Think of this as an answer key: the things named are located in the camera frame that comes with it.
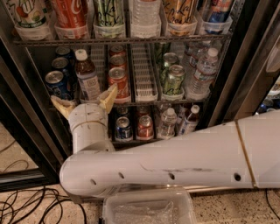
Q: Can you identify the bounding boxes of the front red coca-cola can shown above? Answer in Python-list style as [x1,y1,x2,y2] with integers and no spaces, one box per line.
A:
[108,67,130,99]

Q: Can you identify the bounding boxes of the shelf blue can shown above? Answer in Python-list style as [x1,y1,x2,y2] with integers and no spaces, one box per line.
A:
[206,0,234,23]
[115,116,132,141]

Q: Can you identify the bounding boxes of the top shelf gold lacroix can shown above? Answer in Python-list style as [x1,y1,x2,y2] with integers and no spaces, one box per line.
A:
[163,0,198,25]

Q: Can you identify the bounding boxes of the clear plastic bin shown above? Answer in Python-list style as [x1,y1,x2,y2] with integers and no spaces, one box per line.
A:
[102,188,197,224]

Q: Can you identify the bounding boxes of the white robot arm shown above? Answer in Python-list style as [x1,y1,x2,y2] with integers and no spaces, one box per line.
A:
[51,86,280,198]

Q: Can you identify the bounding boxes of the top shelf blue can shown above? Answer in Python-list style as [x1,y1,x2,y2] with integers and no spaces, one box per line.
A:
[206,0,234,23]

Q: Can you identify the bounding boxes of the front green lacroix can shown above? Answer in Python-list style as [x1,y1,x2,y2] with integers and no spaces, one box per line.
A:
[163,65,185,95]

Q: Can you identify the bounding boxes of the open fridge door left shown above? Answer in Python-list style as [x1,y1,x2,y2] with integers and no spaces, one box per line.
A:
[0,59,60,193]

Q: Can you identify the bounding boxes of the front clear water bottle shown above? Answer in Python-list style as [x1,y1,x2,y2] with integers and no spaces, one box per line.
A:
[186,47,219,101]

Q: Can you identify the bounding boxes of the empty white shelf tray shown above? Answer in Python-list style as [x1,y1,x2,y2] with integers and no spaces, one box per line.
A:
[130,44,158,102]

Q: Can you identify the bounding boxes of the rear red coca-cola can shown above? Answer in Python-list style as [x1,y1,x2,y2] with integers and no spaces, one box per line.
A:
[108,45,126,57]

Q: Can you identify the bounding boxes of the bottom shelf blue can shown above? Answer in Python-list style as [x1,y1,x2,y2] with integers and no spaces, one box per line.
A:
[115,116,132,141]

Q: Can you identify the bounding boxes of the clear water bottle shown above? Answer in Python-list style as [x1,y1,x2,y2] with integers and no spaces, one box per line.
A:
[186,47,219,101]
[182,40,211,76]

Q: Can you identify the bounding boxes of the bottom shelf tea bottle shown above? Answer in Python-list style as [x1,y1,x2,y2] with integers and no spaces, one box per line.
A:
[178,105,200,136]

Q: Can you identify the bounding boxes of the shelf water bottle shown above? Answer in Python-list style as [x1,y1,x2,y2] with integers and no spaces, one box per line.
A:
[157,108,177,139]
[132,0,160,26]

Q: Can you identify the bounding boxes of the rear blue pepsi can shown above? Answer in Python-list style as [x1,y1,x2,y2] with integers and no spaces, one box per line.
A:
[55,46,74,60]

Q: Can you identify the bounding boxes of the right fridge door frame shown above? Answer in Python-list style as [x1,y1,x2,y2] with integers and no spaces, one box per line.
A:
[199,0,280,128]

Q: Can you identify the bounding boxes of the blue pepsi can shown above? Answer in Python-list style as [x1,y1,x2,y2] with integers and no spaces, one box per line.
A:
[55,46,74,60]
[52,57,76,85]
[45,71,72,100]

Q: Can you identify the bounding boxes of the front blue pepsi can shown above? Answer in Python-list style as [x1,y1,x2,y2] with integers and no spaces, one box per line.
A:
[45,71,72,100]

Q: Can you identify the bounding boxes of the tea bottle with white cap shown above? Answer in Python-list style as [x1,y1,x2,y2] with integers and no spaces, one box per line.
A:
[74,49,101,101]

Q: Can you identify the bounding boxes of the red coca-cola can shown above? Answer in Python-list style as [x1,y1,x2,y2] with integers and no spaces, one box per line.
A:
[108,45,126,57]
[108,67,130,99]
[109,55,127,69]

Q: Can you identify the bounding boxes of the bottom shelf red can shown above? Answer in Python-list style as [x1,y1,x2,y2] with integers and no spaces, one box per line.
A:
[136,115,154,139]

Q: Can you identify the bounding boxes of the rear clear water bottle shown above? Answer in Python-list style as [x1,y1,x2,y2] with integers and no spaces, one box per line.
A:
[182,40,211,76]

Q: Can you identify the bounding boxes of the bottom shelf water bottle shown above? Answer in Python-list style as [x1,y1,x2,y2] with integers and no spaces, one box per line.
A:
[157,108,177,139]

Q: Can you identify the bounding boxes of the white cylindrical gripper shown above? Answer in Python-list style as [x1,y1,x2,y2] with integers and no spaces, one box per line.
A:
[51,84,118,134]

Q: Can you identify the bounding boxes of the top shelf water bottle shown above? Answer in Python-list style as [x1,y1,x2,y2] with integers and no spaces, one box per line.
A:
[132,0,160,26]

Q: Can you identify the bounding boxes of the black floor cables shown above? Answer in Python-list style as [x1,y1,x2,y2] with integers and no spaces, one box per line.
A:
[0,139,88,224]

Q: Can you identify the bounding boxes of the top shelf green lacroix can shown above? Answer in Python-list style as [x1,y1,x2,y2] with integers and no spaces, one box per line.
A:
[94,0,124,27]

